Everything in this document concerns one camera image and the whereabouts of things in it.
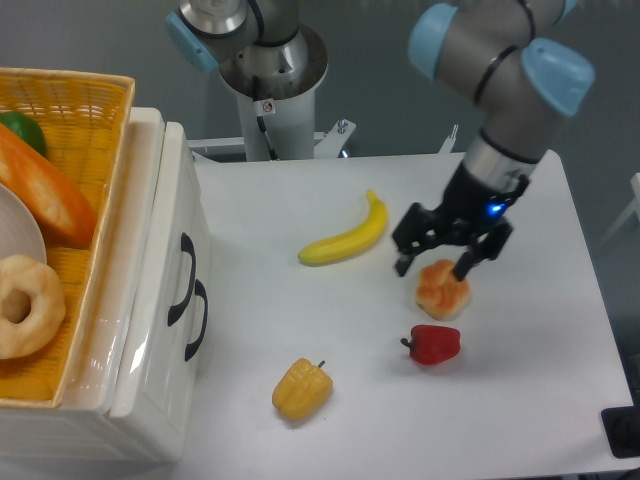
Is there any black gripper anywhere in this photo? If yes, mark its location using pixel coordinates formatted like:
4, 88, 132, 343
392, 163, 529, 280

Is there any white drawer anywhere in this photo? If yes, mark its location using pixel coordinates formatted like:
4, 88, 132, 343
109, 122, 211, 461

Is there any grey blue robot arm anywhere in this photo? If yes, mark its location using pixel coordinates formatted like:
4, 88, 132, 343
165, 1, 595, 280

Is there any white drawer cabinet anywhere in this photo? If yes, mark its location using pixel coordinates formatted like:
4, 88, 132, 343
0, 107, 189, 464

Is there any knotted bread roll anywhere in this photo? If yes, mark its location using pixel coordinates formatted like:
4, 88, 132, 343
415, 259, 471, 321

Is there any yellow banana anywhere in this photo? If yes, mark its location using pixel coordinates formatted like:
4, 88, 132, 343
298, 189, 388, 267

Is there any red bell pepper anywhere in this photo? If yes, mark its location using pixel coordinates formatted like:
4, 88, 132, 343
400, 325, 461, 366

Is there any yellow bell pepper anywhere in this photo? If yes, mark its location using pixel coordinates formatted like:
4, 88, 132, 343
272, 358, 334, 422

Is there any black device at edge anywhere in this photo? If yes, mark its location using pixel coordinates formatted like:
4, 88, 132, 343
601, 406, 640, 459

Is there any orange baguette bread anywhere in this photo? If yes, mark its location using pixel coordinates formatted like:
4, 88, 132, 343
1, 126, 97, 250

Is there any yellow woven basket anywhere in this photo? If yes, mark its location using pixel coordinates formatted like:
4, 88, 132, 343
1, 67, 135, 409

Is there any beige bagel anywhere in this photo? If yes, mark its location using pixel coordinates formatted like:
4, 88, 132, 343
1, 255, 66, 359

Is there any white plate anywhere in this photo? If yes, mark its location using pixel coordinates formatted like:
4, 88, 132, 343
0, 185, 47, 263

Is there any green pepper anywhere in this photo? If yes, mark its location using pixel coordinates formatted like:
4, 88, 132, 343
0, 111, 47, 157

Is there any white table bracket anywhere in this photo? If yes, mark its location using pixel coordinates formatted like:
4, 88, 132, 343
314, 119, 357, 159

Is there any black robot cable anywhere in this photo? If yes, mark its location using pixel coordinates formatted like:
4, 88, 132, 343
252, 74, 279, 161

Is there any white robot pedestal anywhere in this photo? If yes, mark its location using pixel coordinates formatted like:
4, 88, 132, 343
220, 25, 328, 162

